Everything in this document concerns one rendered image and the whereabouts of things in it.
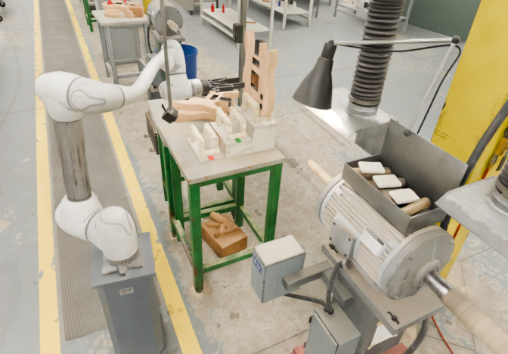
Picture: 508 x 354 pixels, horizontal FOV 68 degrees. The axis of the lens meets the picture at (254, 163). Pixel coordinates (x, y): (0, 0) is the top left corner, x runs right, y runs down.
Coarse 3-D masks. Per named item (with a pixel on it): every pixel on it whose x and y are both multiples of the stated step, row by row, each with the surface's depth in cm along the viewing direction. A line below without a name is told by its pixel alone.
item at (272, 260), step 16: (288, 240) 132; (256, 256) 127; (272, 256) 125; (288, 256) 126; (304, 256) 129; (256, 272) 130; (272, 272) 125; (288, 272) 130; (256, 288) 134; (272, 288) 130
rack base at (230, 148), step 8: (216, 128) 218; (224, 128) 218; (232, 128) 219; (224, 136) 210; (248, 136) 212; (224, 144) 206; (232, 144) 205; (240, 144) 207; (248, 144) 209; (224, 152) 208; (232, 152) 208; (240, 152) 210; (248, 152) 212
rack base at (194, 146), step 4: (188, 140) 220; (196, 140) 221; (204, 140) 221; (212, 140) 222; (192, 144) 216; (196, 144) 217; (208, 144) 217; (212, 144) 217; (192, 148) 213; (196, 148) 213; (208, 148) 214; (212, 148) 214; (196, 152) 210; (220, 152) 211; (196, 156) 208; (216, 156) 208; (220, 156) 208; (224, 156) 208; (200, 160) 203; (204, 160) 203; (208, 160) 204; (212, 160) 205
